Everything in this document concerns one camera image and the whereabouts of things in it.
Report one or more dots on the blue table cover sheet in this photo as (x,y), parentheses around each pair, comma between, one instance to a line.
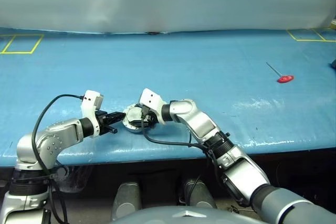
(210,64)

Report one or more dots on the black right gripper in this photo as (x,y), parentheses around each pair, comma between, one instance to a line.
(148,120)

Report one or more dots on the clear plastic bag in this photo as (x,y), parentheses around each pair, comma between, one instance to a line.
(76,179)

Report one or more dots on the grey rounded robot leg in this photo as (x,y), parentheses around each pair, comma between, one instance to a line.
(126,197)
(202,195)

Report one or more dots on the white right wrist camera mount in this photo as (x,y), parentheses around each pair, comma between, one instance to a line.
(152,99)

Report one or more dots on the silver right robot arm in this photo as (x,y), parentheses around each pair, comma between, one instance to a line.
(199,121)

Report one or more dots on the grey robot torso with emblem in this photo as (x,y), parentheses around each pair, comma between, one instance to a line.
(157,217)

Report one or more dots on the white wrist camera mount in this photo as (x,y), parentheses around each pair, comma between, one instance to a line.
(90,103)
(152,99)

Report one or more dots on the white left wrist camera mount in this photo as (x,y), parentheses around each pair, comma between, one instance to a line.
(90,103)

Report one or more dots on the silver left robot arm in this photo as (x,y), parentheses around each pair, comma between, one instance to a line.
(52,140)

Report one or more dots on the silver motor rotor disc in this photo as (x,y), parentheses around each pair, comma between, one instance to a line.
(134,113)

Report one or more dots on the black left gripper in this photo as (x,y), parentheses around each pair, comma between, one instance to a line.
(102,121)

